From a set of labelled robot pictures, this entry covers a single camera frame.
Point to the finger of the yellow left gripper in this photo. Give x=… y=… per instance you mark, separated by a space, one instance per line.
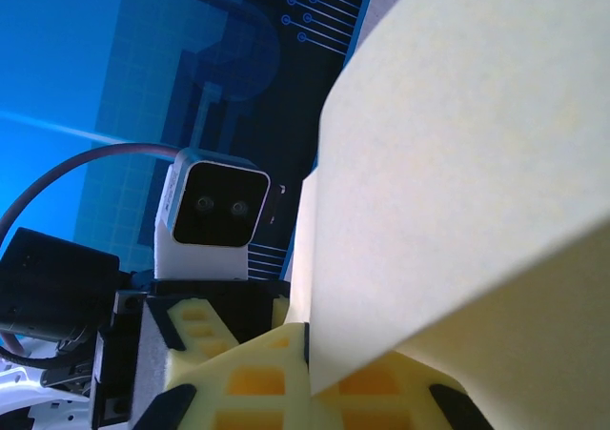
x=190 y=330

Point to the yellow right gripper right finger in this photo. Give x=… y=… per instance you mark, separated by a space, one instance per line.
x=372 y=401

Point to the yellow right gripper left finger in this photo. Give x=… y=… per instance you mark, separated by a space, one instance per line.
x=257 y=382

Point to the yellow cloth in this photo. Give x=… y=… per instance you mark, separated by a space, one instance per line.
x=453 y=163

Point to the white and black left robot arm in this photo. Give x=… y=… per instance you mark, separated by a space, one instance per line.
x=28 y=401

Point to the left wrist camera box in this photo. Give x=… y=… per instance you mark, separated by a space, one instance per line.
x=214 y=206

